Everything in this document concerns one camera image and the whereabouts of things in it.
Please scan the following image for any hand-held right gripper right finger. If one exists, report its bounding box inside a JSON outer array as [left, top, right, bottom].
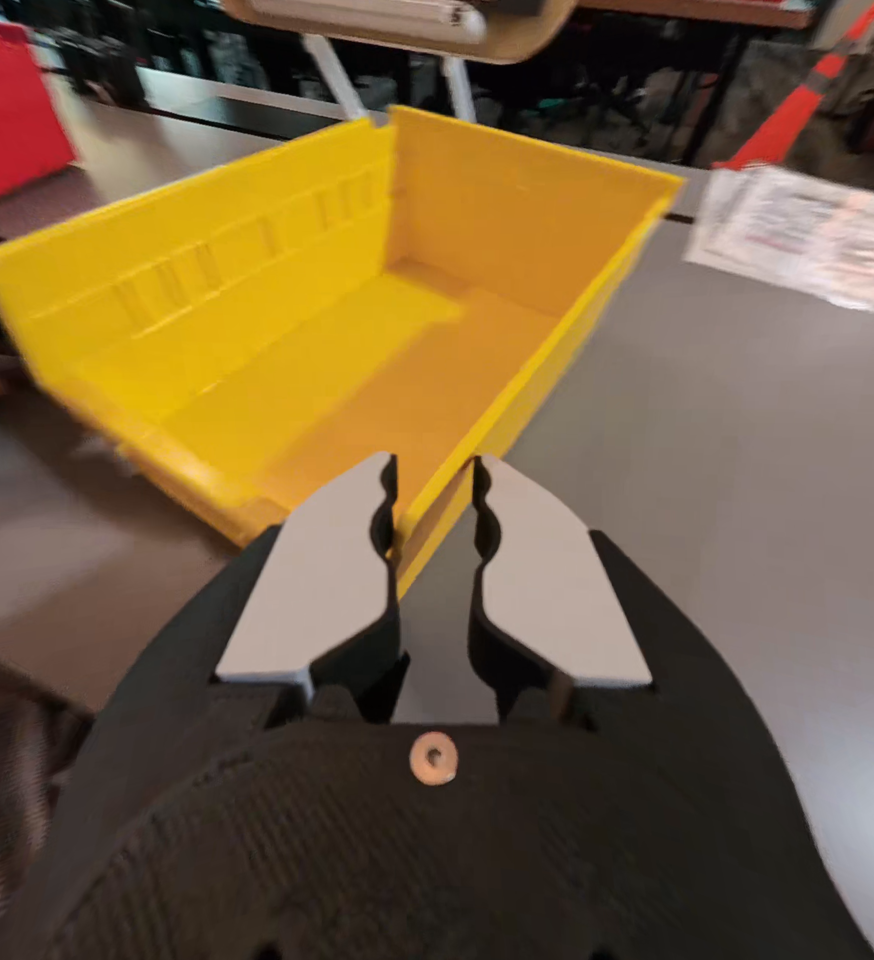
[[470, 454, 654, 723]]

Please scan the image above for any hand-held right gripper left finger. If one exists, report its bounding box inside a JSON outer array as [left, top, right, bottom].
[[215, 451, 411, 723]]

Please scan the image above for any yellow plastic bin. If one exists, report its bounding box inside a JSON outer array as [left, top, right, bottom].
[[0, 105, 687, 601]]

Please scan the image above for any red plastic bin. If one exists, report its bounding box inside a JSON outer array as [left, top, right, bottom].
[[0, 16, 78, 211]]

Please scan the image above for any grey desk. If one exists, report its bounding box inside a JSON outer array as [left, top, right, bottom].
[[0, 71, 874, 960]]

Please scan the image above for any clear plastic bag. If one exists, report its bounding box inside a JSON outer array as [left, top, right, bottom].
[[683, 166, 874, 325]]

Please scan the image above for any white monitor stand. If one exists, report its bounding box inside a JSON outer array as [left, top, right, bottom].
[[303, 33, 477, 125]]

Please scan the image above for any orange traffic cone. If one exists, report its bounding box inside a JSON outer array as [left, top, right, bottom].
[[714, 3, 874, 172]]

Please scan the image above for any computer monitor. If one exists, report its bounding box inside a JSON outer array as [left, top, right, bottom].
[[223, 0, 580, 66]]

